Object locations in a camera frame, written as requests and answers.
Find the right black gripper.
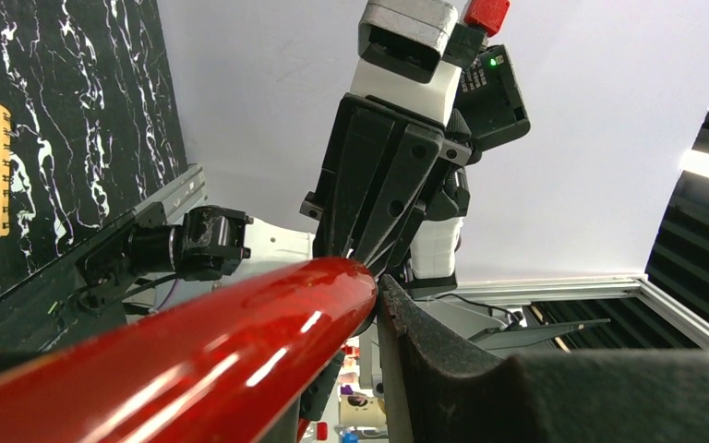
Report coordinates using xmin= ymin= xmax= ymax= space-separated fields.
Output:
xmin=301 ymin=93 xmax=472 ymax=279

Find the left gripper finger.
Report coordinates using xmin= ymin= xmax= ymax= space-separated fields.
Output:
xmin=377 ymin=276 xmax=709 ymax=442

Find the red cable lock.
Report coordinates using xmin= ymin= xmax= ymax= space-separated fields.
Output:
xmin=0 ymin=257 xmax=377 ymax=442

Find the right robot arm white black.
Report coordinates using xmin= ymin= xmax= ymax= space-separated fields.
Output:
xmin=77 ymin=44 xmax=531 ymax=314

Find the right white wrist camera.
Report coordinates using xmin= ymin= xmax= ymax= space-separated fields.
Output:
xmin=349 ymin=0 xmax=511 ymax=126

